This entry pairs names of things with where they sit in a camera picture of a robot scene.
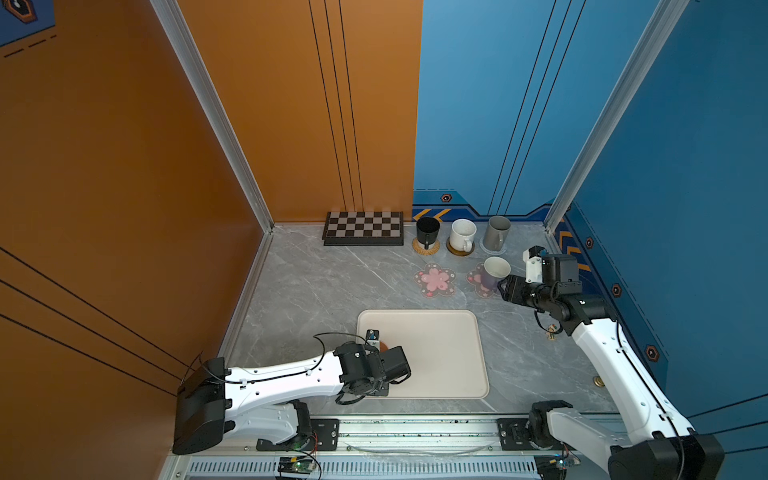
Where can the grey mug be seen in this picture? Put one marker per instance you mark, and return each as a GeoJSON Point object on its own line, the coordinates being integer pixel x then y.
{"type": "Point", "coordinates": [497, 230]}

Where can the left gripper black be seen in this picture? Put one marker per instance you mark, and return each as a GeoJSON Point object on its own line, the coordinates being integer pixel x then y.
{"type": "Point", "coordinates": [384, 391]}

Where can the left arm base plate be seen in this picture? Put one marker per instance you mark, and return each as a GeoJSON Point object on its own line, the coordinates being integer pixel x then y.
{"type": "Point", "coordinates": [318, 435]}

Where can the pink flower coaster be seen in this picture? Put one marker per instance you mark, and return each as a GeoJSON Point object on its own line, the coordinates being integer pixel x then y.
{"type": "Point", "coordinates": [474, 278]}
{"type": "Point", "coordinates": [434, 280]}

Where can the white mug purple handle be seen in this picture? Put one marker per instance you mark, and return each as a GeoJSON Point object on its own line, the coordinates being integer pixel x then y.
{"type": "Point", "coordinates": [494, 270]}

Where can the black mug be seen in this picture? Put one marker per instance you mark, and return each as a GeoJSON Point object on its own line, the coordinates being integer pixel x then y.
{"type": "Point", "coordinates": [427, 231]}

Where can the blue woven round coaster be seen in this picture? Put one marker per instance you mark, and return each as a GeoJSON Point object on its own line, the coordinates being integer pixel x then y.
{"type": "Point", "coordinates": [493, 252]}

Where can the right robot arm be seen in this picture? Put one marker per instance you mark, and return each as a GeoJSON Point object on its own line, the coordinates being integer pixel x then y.
{"type": "Point", "coordinates": [660, 442]}

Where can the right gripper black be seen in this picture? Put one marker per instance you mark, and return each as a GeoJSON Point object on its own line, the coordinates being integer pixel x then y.
{"type": "Point", "coordinates": [512, 289]}

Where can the woven rattan round coaster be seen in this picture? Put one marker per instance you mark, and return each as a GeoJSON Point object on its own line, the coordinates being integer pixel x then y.
{"type": "Point", "coordinates": [420, 249]}

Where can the left green circuit board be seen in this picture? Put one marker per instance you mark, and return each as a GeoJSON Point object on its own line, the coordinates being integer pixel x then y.
{"type": "Point", "coordinates": [296, 467]}

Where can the green circuit board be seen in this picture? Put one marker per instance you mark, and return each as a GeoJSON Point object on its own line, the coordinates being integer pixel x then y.
{"type": "Point", "coordinates": [296, 467]}
{"type": "Point", "coordinates": [555, 468]}

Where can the beige plastic tray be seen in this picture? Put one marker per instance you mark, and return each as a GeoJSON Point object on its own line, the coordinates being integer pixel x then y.
{"type": "Point", "coordinates": [443, 349]}

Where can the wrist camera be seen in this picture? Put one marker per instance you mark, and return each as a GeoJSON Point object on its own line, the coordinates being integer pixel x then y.
{"type": "Point", "coordinates": [532, 258]}
{"type": "Point", "coordinates": [372, 338]}

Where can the right green circuit board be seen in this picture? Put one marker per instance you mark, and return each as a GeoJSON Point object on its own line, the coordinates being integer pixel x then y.
{"type": "Point", "coordinates": [555, 468]}

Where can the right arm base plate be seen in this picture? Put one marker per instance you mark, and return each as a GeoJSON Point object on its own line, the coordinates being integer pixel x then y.
{"type": "Point", "coordinates": [515, 434]}

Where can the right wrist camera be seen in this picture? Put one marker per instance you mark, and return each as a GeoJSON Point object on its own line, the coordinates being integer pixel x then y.
{"type": "Point", "coordinates": [532, 258]}

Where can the black white chessboard box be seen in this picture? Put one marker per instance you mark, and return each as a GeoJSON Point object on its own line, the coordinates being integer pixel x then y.
{"type": "Point", "coordinates": [373, 228]}

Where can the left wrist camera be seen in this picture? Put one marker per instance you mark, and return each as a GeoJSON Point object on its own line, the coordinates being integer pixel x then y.
{"type": "Point", "coordinates": [372, 338]}

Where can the brown wooden round coaster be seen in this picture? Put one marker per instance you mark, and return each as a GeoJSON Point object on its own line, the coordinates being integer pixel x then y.
{"type": "Point", "coordinates": [459, 252]}

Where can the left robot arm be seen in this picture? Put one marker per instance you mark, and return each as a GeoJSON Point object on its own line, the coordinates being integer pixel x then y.
{"type": "Point", "coordinates": [268, 403]}

